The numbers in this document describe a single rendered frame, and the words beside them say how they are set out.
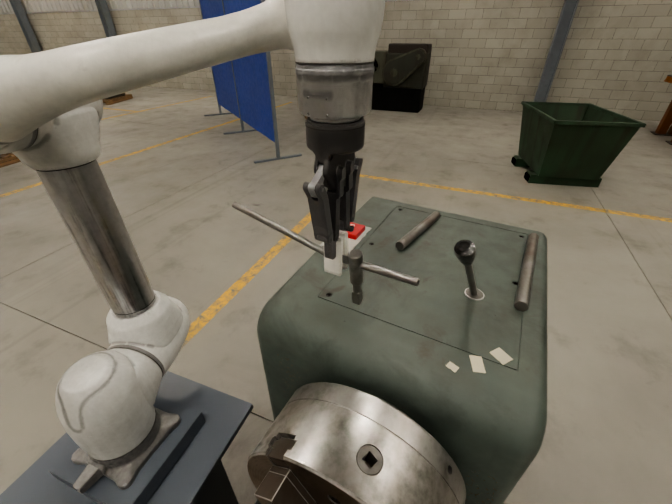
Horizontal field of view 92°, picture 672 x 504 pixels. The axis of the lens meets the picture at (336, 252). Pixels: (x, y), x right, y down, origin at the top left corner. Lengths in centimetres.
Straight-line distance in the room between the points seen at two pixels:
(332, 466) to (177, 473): 66
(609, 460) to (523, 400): 169
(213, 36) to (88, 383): 70
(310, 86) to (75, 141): 50
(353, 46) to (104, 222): 63
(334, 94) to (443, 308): 41
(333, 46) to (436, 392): 46
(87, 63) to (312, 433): 53
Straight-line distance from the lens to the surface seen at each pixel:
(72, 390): 89
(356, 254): 49
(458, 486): 57
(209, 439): 108
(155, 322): 96
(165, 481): 107
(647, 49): 1077
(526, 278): 73
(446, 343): 57
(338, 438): 48
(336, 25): 38
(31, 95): 56
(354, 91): 40
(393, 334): 56
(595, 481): 213
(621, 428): 238
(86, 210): 83
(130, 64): 53
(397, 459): 49
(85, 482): 106
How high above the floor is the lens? 167
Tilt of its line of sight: 34 degrees down
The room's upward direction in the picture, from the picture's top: straight up
